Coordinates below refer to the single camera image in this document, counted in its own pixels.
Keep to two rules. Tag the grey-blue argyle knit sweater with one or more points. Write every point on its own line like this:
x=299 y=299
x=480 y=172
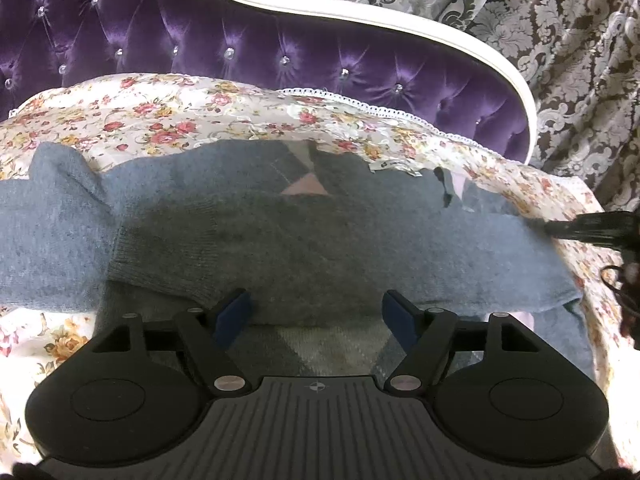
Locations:
x=300 y=250

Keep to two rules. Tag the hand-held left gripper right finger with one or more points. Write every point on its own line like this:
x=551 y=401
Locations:
x=397 y=317

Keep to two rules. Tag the floral satin blanket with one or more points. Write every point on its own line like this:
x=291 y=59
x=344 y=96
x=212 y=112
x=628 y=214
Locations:
x=150 y=105

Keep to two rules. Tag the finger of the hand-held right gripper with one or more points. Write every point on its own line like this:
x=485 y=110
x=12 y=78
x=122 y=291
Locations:
x=570 y=230

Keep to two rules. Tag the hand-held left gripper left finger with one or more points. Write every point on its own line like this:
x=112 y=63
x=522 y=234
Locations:
x=232 y=317

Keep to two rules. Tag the brown damask curtain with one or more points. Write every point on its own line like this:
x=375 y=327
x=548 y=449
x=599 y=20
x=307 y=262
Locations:
x=575 y=60

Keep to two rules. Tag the purple tufted headboard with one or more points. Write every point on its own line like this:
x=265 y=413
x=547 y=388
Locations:
x=150 y=35

